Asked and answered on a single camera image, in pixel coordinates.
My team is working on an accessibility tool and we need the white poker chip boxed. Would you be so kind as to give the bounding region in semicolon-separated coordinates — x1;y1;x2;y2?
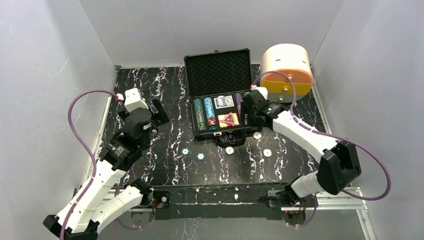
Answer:
225;146;235;155
263;149;272;158
253;131;262;140

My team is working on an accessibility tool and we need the red playing card deck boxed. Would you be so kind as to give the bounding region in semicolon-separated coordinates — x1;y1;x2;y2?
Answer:
217;112;240;129

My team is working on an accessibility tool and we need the red triangular plaque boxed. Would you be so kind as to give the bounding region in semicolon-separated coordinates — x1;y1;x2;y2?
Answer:
221;112;239;127

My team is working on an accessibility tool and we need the blue playing card deck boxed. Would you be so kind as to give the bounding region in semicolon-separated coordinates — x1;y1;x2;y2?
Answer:
213;95;235;109

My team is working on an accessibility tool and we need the green poker chip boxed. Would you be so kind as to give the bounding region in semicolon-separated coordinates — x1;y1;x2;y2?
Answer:
181;147;191;156

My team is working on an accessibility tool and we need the teal poker chip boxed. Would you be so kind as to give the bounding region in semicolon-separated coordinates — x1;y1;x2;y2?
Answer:
196;153;205;161

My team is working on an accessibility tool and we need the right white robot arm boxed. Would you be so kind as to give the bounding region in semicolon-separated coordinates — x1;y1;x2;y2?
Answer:
242;90;362;203

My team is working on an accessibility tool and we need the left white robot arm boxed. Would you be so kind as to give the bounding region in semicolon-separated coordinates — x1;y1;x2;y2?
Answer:
43;99;170;240

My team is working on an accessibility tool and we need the purple orange chip stack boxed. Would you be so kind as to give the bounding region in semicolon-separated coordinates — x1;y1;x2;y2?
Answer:
234;93;243;111

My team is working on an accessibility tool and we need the green blue chip stack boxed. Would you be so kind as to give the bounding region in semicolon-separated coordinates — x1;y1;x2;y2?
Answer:
194;99;206;132

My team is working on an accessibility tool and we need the cyan red chip stack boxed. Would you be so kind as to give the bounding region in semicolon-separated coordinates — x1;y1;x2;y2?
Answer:
203;97;218;131

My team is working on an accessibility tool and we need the black poker chip case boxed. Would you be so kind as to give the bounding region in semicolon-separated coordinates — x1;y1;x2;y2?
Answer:
183;48;261;148

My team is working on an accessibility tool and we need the white round drawer cabinet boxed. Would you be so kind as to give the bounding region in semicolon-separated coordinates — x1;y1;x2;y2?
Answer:
260;43;314;103

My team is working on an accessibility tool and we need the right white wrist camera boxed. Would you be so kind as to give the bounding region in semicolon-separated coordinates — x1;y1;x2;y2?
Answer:
256;86;268;100

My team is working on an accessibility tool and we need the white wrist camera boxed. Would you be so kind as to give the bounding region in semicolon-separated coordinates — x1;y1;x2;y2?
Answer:
256;86;268;100
124;88;149;113

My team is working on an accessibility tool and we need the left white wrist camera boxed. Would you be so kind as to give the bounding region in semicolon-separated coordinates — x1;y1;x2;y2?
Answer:
124;88;149;113

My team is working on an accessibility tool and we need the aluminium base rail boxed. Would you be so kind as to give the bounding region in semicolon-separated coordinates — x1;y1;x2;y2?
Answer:
67;180;369;229

